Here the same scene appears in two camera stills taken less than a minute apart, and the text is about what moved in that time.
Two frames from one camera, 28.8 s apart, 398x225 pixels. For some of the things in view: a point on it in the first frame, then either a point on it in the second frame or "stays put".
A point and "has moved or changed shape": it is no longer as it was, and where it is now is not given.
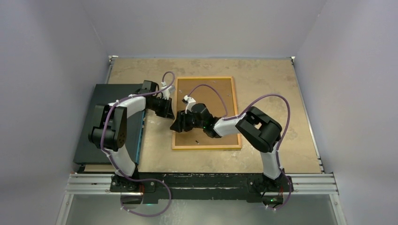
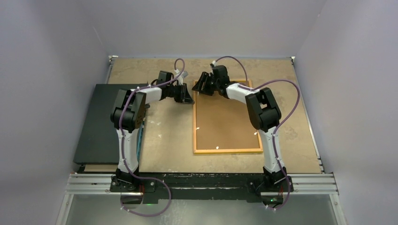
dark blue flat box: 104,94 stays put
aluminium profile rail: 100,184 stays put
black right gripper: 181,122 → 203,78
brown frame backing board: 213,98 has moved or changed shape
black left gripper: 167,111 → 186,99
